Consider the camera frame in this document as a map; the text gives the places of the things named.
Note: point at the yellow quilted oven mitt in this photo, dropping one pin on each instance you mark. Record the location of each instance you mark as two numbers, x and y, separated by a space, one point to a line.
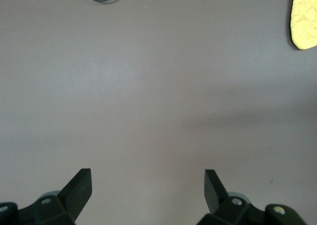
304 24

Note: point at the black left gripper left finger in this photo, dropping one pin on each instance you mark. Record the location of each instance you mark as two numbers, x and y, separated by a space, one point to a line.
74 195

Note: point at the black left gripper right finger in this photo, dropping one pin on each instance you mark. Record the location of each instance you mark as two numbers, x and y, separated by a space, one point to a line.
215 195

